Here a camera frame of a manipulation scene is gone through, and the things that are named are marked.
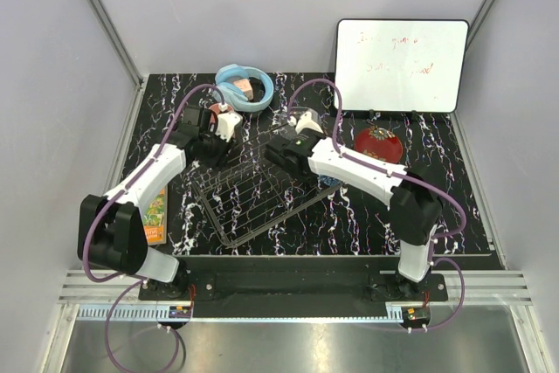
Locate red floral lacquer bowl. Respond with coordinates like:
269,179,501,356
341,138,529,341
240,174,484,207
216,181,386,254
354,126,404,163

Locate clear glass bowl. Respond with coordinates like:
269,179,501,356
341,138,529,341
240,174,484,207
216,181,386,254
287,107,322,133

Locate white dry-erase board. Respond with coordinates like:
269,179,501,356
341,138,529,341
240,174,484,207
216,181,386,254
335,18,469,114

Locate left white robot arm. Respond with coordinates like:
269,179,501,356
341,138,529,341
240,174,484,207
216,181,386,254
77,107,242,300

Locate black wire dish rack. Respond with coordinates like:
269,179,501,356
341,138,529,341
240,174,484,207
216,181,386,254
189,121,340,248

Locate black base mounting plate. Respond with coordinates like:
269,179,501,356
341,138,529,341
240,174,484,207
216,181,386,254
137,253,450,302

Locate orange treehouse book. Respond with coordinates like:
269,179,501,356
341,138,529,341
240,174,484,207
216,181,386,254
142,187,168,246

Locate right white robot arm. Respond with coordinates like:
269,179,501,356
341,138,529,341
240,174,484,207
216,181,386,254
279,109,442,300

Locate pink wooden block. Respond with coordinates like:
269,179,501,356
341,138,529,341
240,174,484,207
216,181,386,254
232,78,254,101

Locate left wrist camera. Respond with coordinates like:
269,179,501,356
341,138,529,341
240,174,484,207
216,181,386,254
180,105,216,133

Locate pink plastic cup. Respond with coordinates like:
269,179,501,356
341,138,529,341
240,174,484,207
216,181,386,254
208,103,221,125

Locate light blue headphones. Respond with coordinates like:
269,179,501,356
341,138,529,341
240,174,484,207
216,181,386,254
215,64,274,113

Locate blue triangle pattern bowl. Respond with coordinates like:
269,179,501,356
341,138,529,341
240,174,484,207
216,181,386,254
319,175,342,187

